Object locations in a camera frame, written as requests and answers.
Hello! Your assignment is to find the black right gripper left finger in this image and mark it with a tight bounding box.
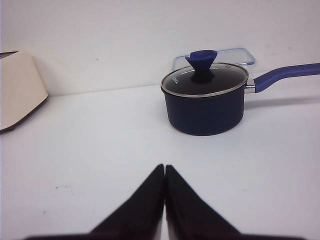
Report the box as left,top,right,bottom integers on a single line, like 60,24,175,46
28,164,165,240

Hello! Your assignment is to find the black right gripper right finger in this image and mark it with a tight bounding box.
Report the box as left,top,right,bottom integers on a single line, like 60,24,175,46
165,165,295,240

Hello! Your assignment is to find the dark blue saucepan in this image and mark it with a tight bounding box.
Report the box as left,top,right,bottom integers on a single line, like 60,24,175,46
161,63,320,136

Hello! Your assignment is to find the glass lid with blue knob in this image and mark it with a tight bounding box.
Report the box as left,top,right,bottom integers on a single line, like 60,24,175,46
160,50,249,98

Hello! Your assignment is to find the cream white two-slot toaster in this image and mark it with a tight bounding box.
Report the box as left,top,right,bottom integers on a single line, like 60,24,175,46
0,50,48,133

